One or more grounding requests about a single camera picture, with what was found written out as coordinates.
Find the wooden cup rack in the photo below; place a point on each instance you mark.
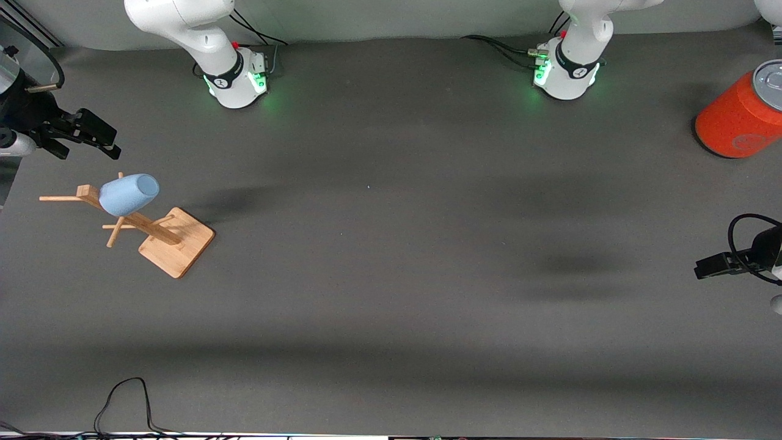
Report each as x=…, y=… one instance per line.
x=177, y=244

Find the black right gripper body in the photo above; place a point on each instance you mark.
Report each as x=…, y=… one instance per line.
x=27, y=111

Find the aluminium frame rail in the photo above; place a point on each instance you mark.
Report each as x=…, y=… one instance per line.
x=36, y=32

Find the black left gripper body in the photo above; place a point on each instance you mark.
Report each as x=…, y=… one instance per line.
x=766, y=250

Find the orange drink can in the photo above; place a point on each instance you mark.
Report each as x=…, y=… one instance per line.
x=739, y=116

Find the light blue cup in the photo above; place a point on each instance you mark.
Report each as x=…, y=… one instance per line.
x=128, y=194

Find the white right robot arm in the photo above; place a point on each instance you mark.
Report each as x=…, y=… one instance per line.
x=214, y=36

